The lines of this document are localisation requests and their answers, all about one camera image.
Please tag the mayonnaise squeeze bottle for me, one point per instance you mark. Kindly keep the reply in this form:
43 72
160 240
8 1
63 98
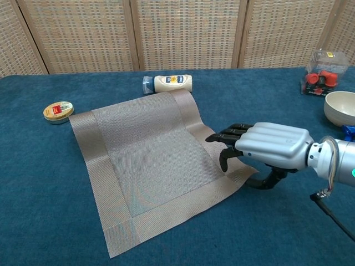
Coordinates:
173 83

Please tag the blue felt table cover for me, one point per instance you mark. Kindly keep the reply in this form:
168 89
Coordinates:
41 180

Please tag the white bowl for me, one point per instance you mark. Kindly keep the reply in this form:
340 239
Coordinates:
341 110

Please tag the woven bamboo folding screen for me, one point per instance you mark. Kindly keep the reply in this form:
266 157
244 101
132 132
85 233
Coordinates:
180 36

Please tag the brown woven placemat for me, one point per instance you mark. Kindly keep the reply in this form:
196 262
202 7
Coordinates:
155 160

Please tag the round yellow tin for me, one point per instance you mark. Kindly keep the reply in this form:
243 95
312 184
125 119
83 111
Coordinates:
58 112

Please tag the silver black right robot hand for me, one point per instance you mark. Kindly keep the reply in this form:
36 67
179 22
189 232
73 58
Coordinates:
274 147

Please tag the clear box with red parts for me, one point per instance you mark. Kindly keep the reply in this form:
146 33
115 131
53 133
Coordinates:
324 74

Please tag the blue snack bar wrapper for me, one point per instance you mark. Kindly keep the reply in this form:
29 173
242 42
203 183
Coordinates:
349 131

